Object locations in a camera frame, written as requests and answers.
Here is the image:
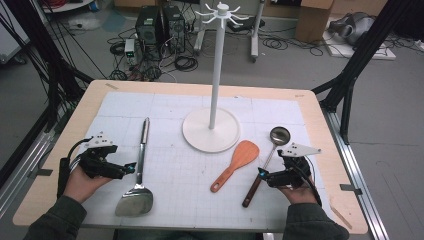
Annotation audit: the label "person's right hand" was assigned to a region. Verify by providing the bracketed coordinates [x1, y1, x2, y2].
[276, 183, 318, 205]

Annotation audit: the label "black metal frame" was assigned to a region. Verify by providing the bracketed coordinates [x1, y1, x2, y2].
[311, 0, 414, 144]

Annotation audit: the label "wooden rice paddle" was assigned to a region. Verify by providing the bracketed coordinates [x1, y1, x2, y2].
[209, 139, 260, 194]

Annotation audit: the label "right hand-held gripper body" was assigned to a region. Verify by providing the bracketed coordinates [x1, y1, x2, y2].
[266, 142, 322, 189]

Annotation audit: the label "grey rounded device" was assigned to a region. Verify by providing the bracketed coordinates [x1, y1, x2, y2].
[328, 12, 376, 46]

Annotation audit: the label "metal spatula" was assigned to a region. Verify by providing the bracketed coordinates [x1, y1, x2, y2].
[114, 117, 154, 218]

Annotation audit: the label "coiled black cable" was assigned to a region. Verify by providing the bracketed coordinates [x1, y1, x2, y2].
[174, 55, 199, 73]

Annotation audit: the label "small white power supply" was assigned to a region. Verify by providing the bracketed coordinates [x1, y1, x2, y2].
[124, 38, 137, 66]

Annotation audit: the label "metal ladle with wooden handle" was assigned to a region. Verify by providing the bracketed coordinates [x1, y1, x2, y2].
[242, 125, 292, 208]

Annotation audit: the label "right hand-held gripper black cable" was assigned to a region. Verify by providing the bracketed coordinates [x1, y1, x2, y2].
[293, 159, 323, 206]

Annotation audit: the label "aluminium rail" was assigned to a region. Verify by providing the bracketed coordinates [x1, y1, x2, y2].
[0, 129, 56, 218]
[321, 108, 389, 240]

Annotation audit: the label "white utensil hook stand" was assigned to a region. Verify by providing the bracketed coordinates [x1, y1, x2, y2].
[182, 1, 250, 154]

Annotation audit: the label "white floor board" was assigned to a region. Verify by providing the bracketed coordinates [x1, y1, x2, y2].
[322, 21, 397, 61]

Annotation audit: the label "black table bracket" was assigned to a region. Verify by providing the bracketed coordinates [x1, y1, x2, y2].
[339, 183, 363, 196]
[28, 168, 54, 178]

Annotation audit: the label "loose black floor cables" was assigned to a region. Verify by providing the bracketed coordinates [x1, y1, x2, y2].
[263, 34, 324, 57]

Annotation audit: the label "black floor box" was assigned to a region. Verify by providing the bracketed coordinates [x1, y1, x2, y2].
[229, 16, 266, 33]

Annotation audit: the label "cardboard box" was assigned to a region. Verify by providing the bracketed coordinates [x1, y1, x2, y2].
[294, 0, 334, 44]

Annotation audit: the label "black frame with cables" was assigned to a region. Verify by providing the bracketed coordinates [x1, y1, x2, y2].
[0, 0, 94, 131]

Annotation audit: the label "black computer tower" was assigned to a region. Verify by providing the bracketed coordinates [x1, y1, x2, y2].
[135, 5, 161, 46]
[162, 4, 186, 54]

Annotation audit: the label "person's left hand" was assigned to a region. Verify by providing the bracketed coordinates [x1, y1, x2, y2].
[63, 164, 113, 204]

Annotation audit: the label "hand-held gripper black cable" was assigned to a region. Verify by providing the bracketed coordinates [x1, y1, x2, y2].
[57, 137, 93, 199]
[293, 159, 323, 206]

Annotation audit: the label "left hand-held gripper black cable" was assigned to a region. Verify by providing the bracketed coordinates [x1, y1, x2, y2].
[57, 137, 93, 199]

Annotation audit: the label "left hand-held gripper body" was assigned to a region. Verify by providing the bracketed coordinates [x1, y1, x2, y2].
[78, 131, 126, 180]

